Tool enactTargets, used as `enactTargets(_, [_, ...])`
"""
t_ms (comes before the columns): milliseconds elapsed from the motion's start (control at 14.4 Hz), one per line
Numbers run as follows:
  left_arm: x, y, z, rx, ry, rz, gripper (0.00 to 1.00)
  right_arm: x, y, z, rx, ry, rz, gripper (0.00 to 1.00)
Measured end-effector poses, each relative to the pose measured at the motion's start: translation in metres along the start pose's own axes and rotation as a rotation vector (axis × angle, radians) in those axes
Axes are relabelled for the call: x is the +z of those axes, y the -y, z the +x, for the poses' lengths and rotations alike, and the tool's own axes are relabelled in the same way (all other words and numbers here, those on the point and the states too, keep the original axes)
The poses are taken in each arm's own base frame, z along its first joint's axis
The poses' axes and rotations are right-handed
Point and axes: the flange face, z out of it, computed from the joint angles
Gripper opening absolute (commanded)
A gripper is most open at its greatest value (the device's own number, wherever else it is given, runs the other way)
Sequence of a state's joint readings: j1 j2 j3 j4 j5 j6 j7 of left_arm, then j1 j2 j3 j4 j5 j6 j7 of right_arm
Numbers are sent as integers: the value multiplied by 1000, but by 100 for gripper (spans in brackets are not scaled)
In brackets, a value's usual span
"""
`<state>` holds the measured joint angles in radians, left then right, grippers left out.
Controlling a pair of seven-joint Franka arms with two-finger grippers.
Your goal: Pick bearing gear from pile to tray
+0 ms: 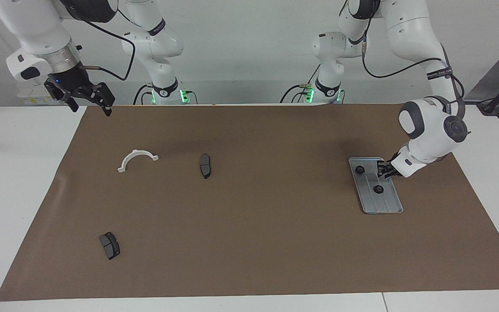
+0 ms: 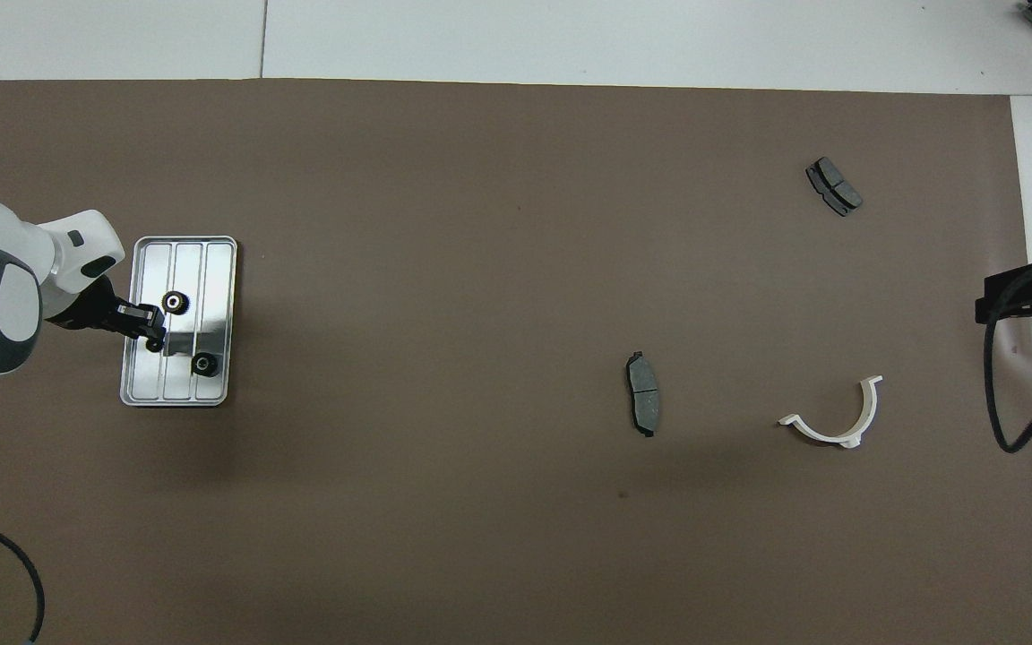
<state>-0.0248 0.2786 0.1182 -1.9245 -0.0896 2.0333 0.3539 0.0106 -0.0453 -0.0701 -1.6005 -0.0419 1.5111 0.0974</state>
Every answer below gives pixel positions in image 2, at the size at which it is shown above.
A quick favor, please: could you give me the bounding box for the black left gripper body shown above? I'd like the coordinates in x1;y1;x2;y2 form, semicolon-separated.
46;275;129;337

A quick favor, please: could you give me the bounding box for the short grey brake pad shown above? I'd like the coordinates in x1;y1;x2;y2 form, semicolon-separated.
805;157;864;218

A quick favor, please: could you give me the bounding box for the silver metal tray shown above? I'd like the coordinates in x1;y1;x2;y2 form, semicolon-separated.
119;236;238;409

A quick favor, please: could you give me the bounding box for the long grey brake pad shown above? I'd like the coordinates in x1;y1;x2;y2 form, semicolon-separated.
625;351;661;439

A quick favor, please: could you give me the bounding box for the white curved plastic bracket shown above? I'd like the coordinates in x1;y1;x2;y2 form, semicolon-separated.
778;374;884;449

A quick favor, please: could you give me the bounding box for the brown paper table mat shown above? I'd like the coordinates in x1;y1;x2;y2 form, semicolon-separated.
0;79;1032;645

